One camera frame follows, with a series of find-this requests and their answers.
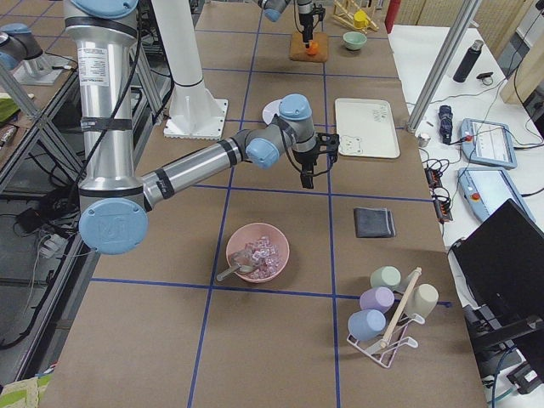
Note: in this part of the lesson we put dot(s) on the aluminium frame post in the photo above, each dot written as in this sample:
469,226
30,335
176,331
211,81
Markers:
447,51

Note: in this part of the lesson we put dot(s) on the teach pendant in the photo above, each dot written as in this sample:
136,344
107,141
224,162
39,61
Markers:
487,188
487,143

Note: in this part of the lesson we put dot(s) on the pink bowl with ice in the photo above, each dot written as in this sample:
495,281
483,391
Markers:
268,247

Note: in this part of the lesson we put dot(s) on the black power strip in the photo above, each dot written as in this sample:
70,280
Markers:
439,194

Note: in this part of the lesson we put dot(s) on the black water bottle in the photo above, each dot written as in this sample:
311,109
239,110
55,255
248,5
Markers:
468,61

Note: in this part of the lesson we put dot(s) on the orange mandarin fruit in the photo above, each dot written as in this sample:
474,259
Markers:
312,49

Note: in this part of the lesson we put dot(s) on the purple cup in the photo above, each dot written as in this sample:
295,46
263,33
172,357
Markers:
380,298

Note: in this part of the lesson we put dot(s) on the black laptop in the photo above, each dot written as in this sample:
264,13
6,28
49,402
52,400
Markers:
502,261

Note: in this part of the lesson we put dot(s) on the upper teach pendant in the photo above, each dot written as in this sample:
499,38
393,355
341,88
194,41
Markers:
487,143

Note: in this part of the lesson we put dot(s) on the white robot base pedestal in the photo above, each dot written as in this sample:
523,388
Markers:
193,111

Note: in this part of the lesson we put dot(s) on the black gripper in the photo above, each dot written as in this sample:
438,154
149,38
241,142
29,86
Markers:
303,160
304,19

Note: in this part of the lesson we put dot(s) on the white round plate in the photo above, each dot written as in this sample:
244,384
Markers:
270,110

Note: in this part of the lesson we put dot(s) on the wooden dish rack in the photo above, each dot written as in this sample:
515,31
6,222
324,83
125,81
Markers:
344,10

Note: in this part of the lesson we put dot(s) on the wooden rack rod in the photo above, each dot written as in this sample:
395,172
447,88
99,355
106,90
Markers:
386,338

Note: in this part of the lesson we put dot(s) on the wooden cutting board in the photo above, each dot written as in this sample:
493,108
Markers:
297,48

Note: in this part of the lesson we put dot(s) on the metal scoop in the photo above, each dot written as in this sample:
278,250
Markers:
240,262

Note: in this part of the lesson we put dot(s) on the grey folded cloth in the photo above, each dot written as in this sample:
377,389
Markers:
374,223

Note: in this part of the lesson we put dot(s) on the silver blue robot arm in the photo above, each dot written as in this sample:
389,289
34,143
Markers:
114,201
273,10

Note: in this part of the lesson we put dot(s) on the beige cup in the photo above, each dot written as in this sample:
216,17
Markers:
424,300

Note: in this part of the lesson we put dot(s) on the yellow cup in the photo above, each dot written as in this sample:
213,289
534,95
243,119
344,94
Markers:
361,20

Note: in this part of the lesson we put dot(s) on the cream bear tray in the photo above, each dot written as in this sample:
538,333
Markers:
366,128

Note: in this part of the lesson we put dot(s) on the black folded umbrella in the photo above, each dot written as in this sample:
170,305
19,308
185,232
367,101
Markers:
445,124

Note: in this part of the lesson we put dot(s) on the mint green bowl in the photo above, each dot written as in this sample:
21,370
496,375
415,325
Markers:
354,40

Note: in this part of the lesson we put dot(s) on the white cup rack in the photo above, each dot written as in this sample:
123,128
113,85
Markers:
384,356

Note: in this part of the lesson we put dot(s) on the blue cup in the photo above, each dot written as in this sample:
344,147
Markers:
366,324

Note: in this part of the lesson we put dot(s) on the green cup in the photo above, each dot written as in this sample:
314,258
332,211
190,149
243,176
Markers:
387,276

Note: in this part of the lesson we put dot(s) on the lower teach pendant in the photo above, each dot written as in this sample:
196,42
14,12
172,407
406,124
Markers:
487,188

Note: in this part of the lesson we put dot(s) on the small metal cylinder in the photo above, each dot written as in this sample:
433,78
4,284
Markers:
423,140

